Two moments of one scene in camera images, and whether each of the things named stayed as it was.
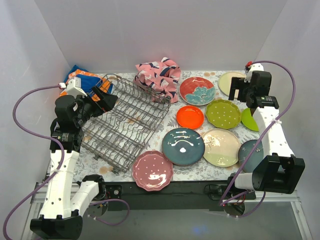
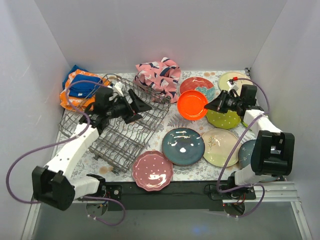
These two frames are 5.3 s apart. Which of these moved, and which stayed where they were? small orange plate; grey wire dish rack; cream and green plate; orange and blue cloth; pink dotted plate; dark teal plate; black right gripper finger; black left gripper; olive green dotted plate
Moved: black right gripper finger; small orange plate; black left gripper
Stayed: dark teal plate; olive green dotted plate; pink dotted plate; cream and green plate; grey wire dish rack; orange and blue cloth
